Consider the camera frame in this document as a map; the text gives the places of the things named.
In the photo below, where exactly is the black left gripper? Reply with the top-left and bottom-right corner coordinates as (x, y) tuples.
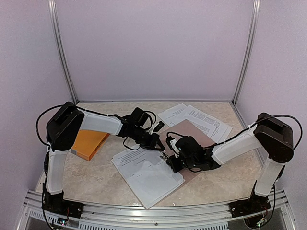
(132, 127), (165, 152)

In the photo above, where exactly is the pink file folder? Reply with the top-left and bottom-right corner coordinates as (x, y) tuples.
(160, 120), (221, 183)

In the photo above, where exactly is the white printed paper stack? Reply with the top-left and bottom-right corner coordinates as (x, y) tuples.
(111, 149), (185, 209)

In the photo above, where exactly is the white printed sheet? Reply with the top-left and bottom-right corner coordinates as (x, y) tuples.
(158, 103), (187, 127)
(183, 105), (233, 143)

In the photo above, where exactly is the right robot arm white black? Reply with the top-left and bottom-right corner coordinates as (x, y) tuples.
(166, 113), (295, 213)

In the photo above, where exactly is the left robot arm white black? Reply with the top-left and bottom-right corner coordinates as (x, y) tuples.
(45, 102), (165, 213)

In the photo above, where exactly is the metal folder clip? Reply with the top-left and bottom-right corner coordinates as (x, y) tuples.
(160, 153), (168, 162)

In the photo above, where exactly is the orange book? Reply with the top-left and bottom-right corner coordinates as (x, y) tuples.
(70, 130), (110, 161)

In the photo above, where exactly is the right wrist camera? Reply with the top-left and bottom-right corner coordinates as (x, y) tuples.
(165, 132), (178, 152)

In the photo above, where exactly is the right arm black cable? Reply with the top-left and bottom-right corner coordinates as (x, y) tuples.
(213, 115), (303, 150)

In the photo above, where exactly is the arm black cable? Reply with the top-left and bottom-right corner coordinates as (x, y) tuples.
(213, 115), (303, 150)
(35, 105), (68, 147)

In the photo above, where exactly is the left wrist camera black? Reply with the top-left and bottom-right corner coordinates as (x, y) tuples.
(130, 107), (150, 127)

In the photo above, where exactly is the front aluminium rail base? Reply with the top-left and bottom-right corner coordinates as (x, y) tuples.
(16, 189), (295, 230)

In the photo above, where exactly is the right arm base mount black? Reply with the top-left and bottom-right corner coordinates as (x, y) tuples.
(228, 192), (271, 218)

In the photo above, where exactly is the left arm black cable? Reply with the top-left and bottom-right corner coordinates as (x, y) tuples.
(35, 105), (68, 147)

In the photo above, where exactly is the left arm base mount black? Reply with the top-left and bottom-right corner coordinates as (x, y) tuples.
(42, 192), (84, 219)

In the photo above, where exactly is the right aluminium frame post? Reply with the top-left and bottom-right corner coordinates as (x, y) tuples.
(232, 0), (261, 106)

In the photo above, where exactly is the aluminium frame post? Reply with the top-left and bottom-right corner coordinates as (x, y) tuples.
(48, 0), (79, 104)
(232, 0), (261, 106)

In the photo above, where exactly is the left aluminium frame post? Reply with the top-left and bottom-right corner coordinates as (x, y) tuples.
(48, 0), (79, 104)

